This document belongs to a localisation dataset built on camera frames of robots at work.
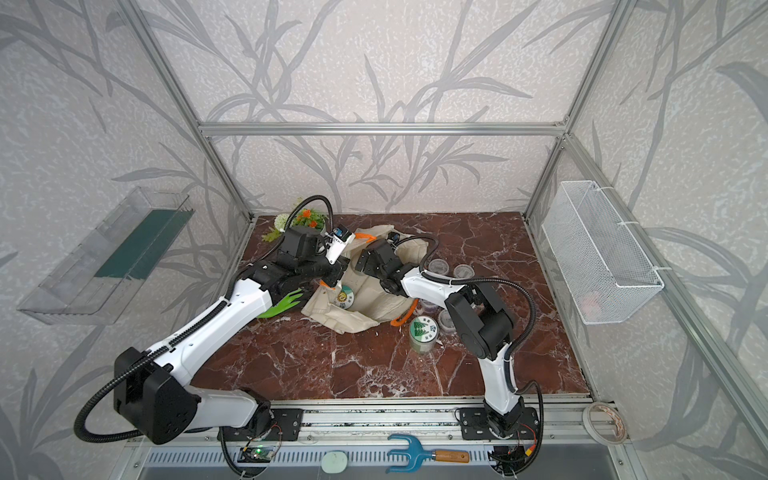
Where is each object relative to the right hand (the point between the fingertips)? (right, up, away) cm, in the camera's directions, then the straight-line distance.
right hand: (369, 259), depth 96 cm
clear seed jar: (+19, -14, -6) cm, 24 cm away
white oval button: (-5, -44, -29) cm, 53 cm away
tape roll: (+62, -41, -20) cm, 77 cm away
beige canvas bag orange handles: (+2, -14, -5) cm, 15 cm away
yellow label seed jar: (-6, -11, -9) cm, 15 cm away
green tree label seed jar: (+17, -19, -15) cm, 29 cm away
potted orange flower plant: (-19, +14, 0) cm, 24 cm away
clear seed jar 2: (+23, -17, -11) cm, 31 cm away
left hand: (-4, +1, -16) cm, 16 cm away
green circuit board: (-23, -45, -25) cm, 57 cm away
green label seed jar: (+31, -4, +1) cm, 31 cm away
